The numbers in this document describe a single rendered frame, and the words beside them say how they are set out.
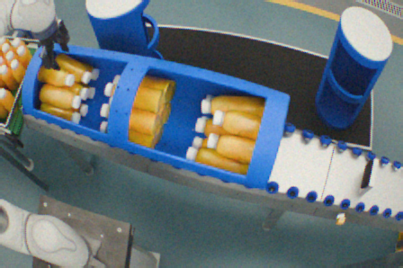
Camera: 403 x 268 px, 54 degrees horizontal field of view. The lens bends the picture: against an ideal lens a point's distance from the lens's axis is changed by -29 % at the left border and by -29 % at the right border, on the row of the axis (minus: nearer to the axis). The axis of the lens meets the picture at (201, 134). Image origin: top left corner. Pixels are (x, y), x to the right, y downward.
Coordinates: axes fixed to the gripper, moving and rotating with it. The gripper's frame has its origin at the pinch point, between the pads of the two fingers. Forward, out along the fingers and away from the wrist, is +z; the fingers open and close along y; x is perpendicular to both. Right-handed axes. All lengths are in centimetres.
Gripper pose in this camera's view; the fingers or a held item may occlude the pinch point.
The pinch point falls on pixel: (59, 56)
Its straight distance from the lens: 145.7
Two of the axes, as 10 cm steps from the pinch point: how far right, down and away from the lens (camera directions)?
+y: 3.0, -9.1, 2.8
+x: -9.5, -2.8, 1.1
